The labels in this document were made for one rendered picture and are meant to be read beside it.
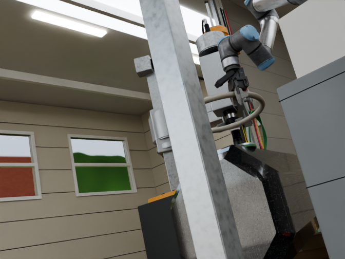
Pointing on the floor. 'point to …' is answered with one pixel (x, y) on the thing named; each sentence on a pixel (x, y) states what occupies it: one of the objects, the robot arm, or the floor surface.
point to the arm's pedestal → (321, 145)
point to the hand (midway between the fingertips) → (237, 105)
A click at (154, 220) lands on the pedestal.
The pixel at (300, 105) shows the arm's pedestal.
